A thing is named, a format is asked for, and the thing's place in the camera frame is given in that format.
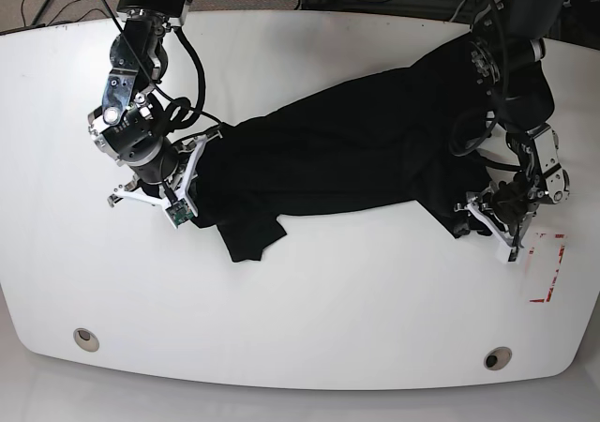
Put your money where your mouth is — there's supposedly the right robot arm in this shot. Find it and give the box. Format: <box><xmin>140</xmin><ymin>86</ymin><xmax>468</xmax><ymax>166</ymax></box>
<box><xmin>88</xmin><ymin>0</ymin><xmax>223</xmax><ymax>226</ymax></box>

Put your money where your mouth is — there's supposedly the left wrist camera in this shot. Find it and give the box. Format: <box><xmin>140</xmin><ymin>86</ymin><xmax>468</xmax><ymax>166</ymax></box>
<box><xmin>495</xmin><ymin>244</ymin><xmax>521</xmax><ymax>264</ymax></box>

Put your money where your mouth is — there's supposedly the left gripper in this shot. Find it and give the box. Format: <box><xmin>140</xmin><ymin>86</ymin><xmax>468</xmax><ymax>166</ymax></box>
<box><xmin>452</xmin><ymin>179</ymin><xmax>539</xmax><ymax>251</ymax></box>

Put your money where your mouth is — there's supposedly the table cable grommet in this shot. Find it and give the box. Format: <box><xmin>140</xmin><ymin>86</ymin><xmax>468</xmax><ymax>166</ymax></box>
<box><xmin>73</xmin><ymin>328</ymin><xmax>99</xmax><ymax>353</ymax></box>
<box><xmin>484</xmin><ymin>346</ymin><xmax>512</xmax><ymax>371</ymax></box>

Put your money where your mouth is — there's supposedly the right table cable grommet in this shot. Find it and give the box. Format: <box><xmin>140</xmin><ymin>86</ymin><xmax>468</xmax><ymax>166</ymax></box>
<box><xmin>484</xmin><ymin>346</ymin><xmax>512</xmax><ymax>371</ymax></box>

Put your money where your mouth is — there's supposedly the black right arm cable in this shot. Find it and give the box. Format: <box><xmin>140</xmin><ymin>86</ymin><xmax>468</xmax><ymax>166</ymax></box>
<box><xmin>86</xmin><ymin>0</ymin><xmax>221</xmax><ymax>135</ymax></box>

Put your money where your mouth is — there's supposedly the left table cable grommet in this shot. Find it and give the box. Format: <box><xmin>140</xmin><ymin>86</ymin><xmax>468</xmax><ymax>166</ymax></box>
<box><xmin>73</xmin><ymin>328</ymin><xmax>99</xmax><ymax>353</ymax></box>

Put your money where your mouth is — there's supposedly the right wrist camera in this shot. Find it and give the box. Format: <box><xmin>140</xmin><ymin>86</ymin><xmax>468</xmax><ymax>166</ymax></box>
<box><xmin>165</xmin><ymin>200</ymin><xmax>195</xmax><ymax>229</ymax></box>

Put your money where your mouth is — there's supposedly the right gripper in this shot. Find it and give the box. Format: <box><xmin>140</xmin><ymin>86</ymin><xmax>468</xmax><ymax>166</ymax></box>
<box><xmin>107</xmin><ymin>128</ymin><xmax>222</xmax><ymax>211</ymax></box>

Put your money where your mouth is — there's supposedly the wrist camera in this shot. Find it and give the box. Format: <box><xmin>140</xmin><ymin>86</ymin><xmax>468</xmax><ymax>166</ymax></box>
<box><xmin>165</xmin><ymin>200</ymin><xmax>195</xmax><ymax>229</ymax></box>
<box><xmin>495</xmin><ymin>244</ymin><xmax>521</xmax><ymax>264</ymax></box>

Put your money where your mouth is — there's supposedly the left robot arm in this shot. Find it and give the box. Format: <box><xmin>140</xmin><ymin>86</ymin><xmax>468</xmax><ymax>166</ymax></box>
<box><xmin>449</xmin><ymin>0</ymin><xmax>570</xmax><ymax>263</ymax></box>

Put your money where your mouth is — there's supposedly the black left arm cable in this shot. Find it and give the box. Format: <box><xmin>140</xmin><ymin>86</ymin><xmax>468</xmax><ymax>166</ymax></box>
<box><xmin>447</xmin><ymin>0</ymin><xmax>526</xmax><ymax>170</ymax></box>

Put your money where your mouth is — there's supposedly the red tape rectangle marking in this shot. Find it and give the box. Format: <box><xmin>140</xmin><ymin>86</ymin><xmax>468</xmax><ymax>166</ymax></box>
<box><xmin>524</xmin><ymin>233</ymin><xmax>566</xmax><ymax>304</ymax></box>

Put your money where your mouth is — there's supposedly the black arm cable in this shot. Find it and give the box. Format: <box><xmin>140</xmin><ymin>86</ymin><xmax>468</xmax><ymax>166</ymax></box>
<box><xmin>447</xmin><ymin>0</ymin><xmax>526</xmax><ymax>170</ymax></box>
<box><xmin>86</xmin><ymin>0</ymin><xmax>221</xmax><ymax>135</ymax></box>

